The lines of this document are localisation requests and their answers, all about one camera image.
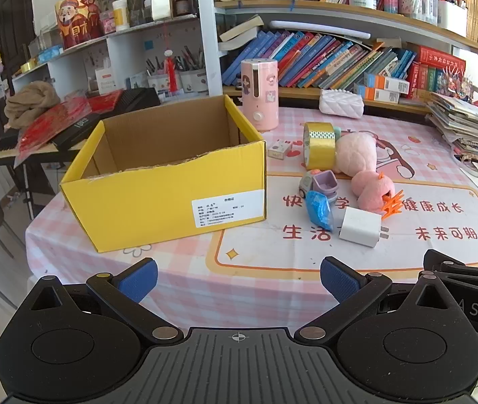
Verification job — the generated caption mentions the yellow tape roll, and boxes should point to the yellow tape roll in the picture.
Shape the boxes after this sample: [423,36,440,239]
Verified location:
[303,122,337,171]

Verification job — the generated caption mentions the small staples box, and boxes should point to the small staples box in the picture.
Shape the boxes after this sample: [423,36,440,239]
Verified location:
[267,140,293,161]

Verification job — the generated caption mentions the blue toy car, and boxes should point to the blue toy car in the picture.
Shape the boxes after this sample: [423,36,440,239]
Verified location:
[306,190,334,232]

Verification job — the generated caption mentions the small pink plush toy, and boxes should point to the small pink plush toy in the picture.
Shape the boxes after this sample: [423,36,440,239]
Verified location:
[351,171,396,212]

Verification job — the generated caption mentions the row of lower shelf books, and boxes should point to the row of lower shelf books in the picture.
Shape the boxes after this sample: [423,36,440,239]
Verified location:
[221,29,471,100]

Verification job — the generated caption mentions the white bookshelf unit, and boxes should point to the white bookshelf unit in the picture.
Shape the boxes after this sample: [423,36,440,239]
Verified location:
[12,0,222,97]

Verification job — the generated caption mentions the black keyboard piano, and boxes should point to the black keyboard piano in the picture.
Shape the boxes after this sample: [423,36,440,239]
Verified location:
[0,88,160,166]

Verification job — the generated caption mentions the purple toy truck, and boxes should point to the purple toy truck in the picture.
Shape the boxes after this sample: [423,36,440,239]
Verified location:
[298,170,339,202]

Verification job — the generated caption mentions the yellow cardboard box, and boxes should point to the yellow cardboard box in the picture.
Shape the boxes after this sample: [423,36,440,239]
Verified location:
[61,95,266,253]

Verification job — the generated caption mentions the large pink plush toy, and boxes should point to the large pink plush toy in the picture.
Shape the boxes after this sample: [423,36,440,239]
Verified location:
[336,132,377,177]

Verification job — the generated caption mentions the stack of magazines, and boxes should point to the stack of magazines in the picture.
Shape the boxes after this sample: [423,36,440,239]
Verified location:
[427,93,478,153]

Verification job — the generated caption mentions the pink cylindrical dispenser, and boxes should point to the pink cylindrical dispenser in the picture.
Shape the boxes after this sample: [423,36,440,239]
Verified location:
[241,59,279,132]

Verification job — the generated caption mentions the pink checkered tablecloth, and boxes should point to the pink checkered tablecloth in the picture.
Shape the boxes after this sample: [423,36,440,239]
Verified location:
[25,108,478,328]

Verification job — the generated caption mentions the brown crumpled cloth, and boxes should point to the brown crumpled cloth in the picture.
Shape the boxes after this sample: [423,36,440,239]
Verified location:
[4,81,61,130]

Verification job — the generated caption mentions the white quilted pouch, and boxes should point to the white quilted pouch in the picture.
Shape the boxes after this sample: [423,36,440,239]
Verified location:
[318,90,364,120]

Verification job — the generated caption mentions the red paper decorations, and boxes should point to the red paper decorations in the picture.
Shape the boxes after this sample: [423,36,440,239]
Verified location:
[13,90,124,168]

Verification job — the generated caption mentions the red fortune god decoration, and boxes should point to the red fortune god decoration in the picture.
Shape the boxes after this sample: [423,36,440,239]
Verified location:
[55,0,104,49]

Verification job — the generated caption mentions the white power adapter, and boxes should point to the white power adapter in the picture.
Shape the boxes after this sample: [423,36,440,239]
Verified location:
[339,207,389,248]

